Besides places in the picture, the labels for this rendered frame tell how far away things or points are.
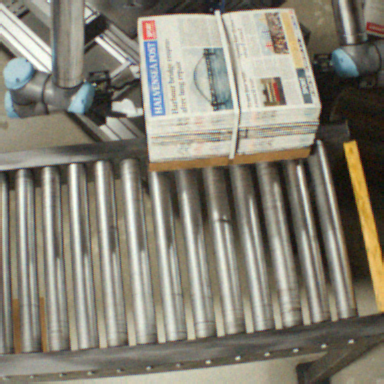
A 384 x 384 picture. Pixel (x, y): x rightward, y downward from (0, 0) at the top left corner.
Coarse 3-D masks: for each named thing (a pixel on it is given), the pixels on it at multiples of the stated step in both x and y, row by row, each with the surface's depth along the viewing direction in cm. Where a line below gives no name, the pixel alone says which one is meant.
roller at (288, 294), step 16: (272, 160) 163; (272, 176) 161; (272, 192) 159; (272, 208) 157; (272, 224) 156; (272, 240) 155; (288, 240) 155; (272, 256) 154; (288, 256) 153; (288, 272) 151; (288, 288) 149; (288, 304) 148; (288, 320) 147
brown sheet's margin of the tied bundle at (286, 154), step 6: (288, 150) 158; (294, 150) 158; (300, 150) 158; (306, 150) 158; (246, 156) 158; (252, 156) 158; (258, 156) 158; (264, 156) 159; (270, 156) 159; (276, 156) 159; (282, 156) 160; (288, 156) 160; (294, 156) 160; (300, 156) 161; (306, 156) 161; (246, 162) 160
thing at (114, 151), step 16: (320, 128) 166; (336, 128) 166; (80, 144) 163; (96, 144) 163; (112, 144) 163; (128, 144) 163; (144, 144) 163; (336, 144) 169; (0, 160) 161; (16, 160) 161; (32, 160) 161; (48, 160) 161; (64, 160) 161; (80, 160) 161; (96, 160) 162; (112, 160) 163; (144, 160) 165; (304, 160) 175; (64, 176) 167; (144, 176) 173
